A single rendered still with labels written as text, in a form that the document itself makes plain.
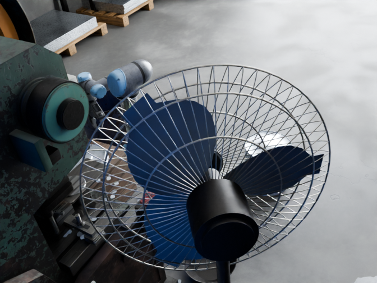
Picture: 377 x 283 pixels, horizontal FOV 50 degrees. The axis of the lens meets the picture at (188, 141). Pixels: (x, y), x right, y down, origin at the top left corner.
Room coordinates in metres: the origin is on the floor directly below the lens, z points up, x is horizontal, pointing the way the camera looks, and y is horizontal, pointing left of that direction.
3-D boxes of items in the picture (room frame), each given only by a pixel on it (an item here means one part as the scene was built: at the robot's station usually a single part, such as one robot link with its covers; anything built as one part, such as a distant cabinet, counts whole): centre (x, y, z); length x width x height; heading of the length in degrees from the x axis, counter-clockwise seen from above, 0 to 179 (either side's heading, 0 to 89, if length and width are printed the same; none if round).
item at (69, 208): (1.17, 0.59, 0.76); 0.15 x 0.09 x 0.05; 55
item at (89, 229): (1.07, 0.45, 0.76); 0.17 x 0.06 x 0.10; 55
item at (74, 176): (1.31, 0.49, 0.72); 0.25 x 0.14 x 0.14; 145
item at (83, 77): (2.02, 0.53, 0.85); 0.09 x 0.08 x 0.11; 39
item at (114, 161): (1.93, 0.65, 0.18); 0.40 x 0.38 x 0.35; 148
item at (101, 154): (1.93, 0.67, 0.38); 0.29 x 0.29 x 0.01
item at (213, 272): (1.32, -0.04, 0.04); 0.30 x 0.30 x 0.07
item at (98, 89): (1.95, 0.46, 0.85); 0.11 x 0.11 x 0.08; 39
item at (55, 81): (1.01, 0.40, 1.31); 0.22 x 0.12 x 0.22; 145
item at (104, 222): (1.16, 0.59, 0.68); 0.45 x 0.30 x 0.06; 55
